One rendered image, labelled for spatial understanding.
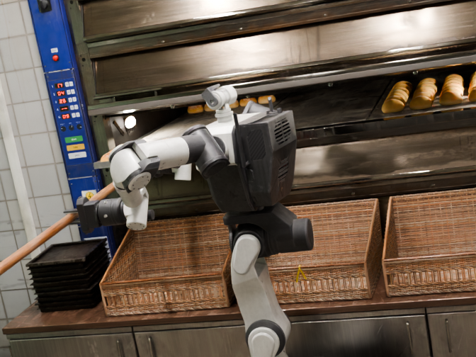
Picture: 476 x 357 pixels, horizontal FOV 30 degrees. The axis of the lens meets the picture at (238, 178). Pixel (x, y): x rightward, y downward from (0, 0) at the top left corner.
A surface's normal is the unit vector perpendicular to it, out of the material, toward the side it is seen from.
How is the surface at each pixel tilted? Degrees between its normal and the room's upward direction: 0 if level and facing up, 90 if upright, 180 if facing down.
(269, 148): 90
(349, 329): 91
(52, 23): 90
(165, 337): 91
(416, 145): 70
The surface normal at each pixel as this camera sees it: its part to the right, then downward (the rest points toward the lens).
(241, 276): -0.24, 0.25
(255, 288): -0.04, 0.61
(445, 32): -0.29, -0.09
